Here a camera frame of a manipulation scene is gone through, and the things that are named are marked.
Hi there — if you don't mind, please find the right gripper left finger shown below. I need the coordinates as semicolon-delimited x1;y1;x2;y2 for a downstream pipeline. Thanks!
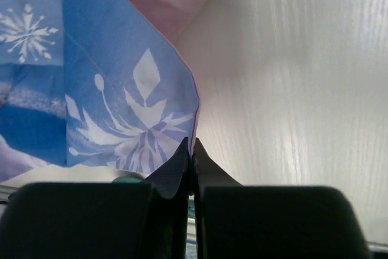
1;140;189;258

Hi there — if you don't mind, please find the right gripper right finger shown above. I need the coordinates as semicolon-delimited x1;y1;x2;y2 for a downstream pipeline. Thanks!
193;141;372;258

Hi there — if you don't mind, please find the blue pink Elsa cloth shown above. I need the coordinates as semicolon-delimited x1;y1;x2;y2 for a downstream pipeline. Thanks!
1;0;206;181

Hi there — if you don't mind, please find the teal plastic spoon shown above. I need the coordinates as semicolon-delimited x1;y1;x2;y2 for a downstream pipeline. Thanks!
112;176;144;183

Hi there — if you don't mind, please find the aluminium front rail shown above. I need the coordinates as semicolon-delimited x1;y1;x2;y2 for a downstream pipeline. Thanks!
0;185;18;204

